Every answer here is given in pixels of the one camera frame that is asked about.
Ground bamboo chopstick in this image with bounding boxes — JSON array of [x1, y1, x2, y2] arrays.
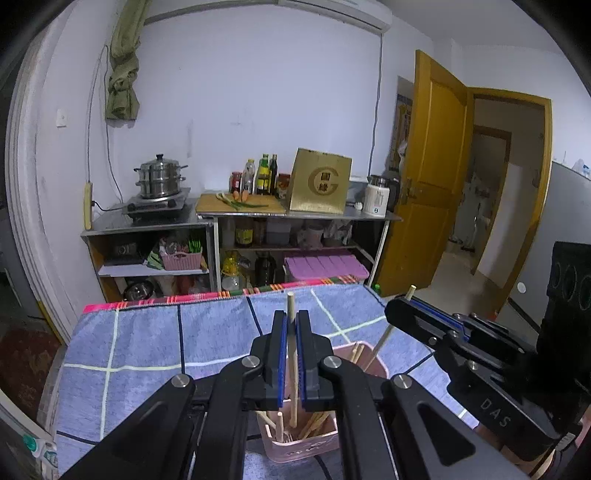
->
[[276, 411, 284, 443], [349, 343, 361, 363], [297, 411, 332, 440], [256, 411, 276, 430], [363, 285, 417, 371], [287, 292, 298, 429]]

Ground pink woven basket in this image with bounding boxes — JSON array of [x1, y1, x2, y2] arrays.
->
[[161, 252, 202, 271]]

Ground person's right hand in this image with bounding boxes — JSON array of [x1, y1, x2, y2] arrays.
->
[[474, 424, 579, 479]]

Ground pink storage box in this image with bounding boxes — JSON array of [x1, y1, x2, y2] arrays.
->
[[284, 252, 370, 282]]

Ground yellow wooden door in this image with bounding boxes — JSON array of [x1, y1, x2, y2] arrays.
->
[[376, 50, 474, 297]]

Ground induction cooker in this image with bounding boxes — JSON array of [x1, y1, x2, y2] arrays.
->
[[122, 187, 190, 220]]

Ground green hanging cloth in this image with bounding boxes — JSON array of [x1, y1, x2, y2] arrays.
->
[[105, 0, 150, 121]]

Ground clear plastic bottle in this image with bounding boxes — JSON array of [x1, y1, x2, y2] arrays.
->
[[242, 159, 256, 194]]

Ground blue checked tablecloth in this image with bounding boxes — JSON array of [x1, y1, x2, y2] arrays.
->
[[56, 284, 478, 479]]

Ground wooden cutting board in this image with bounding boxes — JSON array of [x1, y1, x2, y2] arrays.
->
[[195, 193, 287, 215]]

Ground white wall switch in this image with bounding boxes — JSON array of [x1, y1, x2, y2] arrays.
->
[[55, 109, 67, 128]]

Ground dark sauce bottle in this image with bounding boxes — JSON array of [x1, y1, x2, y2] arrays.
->
[[269, 154, 279, 196]]

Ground white electric kettle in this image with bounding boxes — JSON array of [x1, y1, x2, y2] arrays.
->
[[363, 175, 400, 218]]

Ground pink plastic chopstick basket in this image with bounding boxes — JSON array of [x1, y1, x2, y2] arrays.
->
[[256, 341, 389, 464]]

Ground red jar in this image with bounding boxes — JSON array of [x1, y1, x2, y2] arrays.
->
[[230, 171, 242, 193]]

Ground stainless steel steamer pot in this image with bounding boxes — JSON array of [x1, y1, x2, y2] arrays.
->
[[134, 154, 187, 199]]

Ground metal kitchen shelf table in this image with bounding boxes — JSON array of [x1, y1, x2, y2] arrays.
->
[[195, 193, 404, 292]]

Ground gold paper gift bag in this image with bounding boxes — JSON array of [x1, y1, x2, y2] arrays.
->
[[287, 148, 353, 215]]

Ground yellow power strip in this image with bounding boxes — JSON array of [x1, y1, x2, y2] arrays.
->
[[83, 182, 93, 230]]

